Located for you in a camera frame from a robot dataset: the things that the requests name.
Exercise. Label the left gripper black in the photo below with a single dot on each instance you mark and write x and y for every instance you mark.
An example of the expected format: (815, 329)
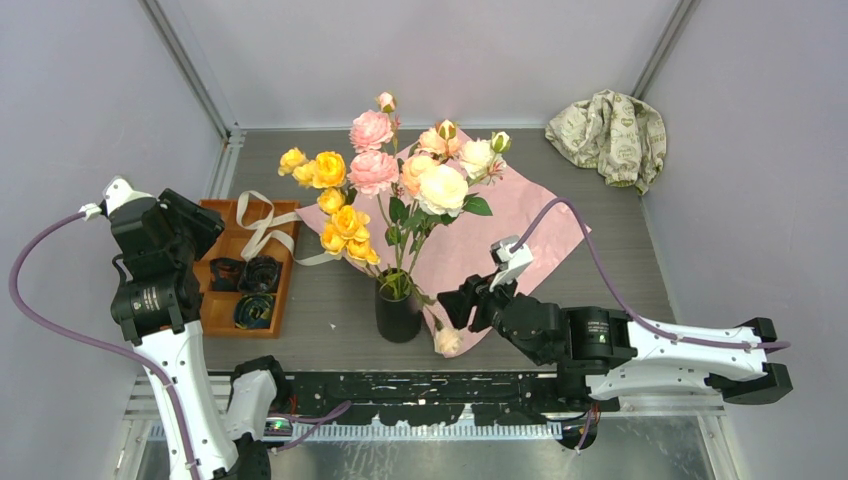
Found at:
(177, 208)

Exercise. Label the dark cylindrical vase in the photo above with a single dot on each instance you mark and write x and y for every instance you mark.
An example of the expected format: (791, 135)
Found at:
(398, 312)

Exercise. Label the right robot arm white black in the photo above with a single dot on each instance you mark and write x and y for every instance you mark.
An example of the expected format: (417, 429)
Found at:
(602, 354)

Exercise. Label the patterned cream cloth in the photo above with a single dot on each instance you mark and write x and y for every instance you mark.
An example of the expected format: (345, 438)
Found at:
(620, 137)

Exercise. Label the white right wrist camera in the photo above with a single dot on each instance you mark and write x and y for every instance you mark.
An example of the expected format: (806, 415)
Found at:
(512, 258)

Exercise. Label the pink purple wrapping paper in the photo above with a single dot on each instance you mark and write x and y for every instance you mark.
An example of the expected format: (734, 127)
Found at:
(454, 252)

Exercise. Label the yellow rose flower stem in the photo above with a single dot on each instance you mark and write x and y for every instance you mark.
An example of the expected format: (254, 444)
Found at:
(328, 173)

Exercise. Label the rolled dark fabric lower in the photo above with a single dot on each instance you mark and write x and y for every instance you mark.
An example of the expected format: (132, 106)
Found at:
(254, 311)

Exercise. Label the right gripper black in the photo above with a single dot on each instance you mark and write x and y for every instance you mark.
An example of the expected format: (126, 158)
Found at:
(476, 292)

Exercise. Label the cream ribbon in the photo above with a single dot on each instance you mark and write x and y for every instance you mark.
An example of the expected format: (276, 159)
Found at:
(267, 229)

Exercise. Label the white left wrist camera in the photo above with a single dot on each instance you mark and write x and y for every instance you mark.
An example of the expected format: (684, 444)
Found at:
(121, 203)

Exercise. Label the peach rose flower stem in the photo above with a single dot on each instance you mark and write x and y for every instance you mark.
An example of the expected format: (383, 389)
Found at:
(435, 189)

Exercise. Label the pink rose flower stem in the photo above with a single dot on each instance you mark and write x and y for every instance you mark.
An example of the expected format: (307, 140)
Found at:
(374, 173)

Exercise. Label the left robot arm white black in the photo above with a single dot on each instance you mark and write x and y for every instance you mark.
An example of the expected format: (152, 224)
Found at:
(157, 306)

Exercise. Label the white rose flower stem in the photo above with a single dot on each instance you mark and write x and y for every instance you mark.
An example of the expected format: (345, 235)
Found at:
(480, 161)

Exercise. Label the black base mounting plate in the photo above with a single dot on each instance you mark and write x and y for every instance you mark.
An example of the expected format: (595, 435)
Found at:
(420, 398)

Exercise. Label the fallen cream rose head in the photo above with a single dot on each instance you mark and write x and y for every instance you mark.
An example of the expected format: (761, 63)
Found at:
(447, 340)

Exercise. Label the orange compartment tray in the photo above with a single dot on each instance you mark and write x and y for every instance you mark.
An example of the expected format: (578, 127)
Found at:
(218, 307)

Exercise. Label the rolled dark fabric middle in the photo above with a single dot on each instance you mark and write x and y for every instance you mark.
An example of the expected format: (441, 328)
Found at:
(225, 274)

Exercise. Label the rolled dark fabric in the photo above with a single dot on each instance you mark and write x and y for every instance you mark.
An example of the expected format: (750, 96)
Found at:
(254, 311)
(260, 275)
(225, 274)

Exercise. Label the rolled dark fabric upper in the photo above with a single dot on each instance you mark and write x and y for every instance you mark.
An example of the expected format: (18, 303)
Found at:
(260, 275)

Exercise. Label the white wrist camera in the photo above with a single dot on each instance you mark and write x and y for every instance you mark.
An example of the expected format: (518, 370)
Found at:
(512, 258)
(121, 203)

